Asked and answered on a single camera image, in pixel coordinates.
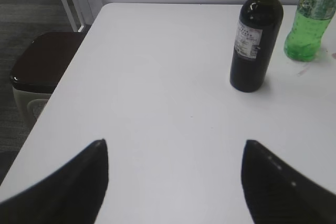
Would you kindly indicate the green plastic soda bottle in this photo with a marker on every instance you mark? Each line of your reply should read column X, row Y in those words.
column 311, row 21

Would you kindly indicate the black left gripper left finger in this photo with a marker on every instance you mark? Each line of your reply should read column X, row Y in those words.
column 72, row 194

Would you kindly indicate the dark lidded trash bin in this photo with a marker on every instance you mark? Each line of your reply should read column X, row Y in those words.
column 39, row 69

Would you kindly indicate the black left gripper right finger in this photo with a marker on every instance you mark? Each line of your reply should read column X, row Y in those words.
column 277, row 193

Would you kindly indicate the dark red wine bottle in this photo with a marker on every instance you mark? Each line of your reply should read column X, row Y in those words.
column 257, row 30

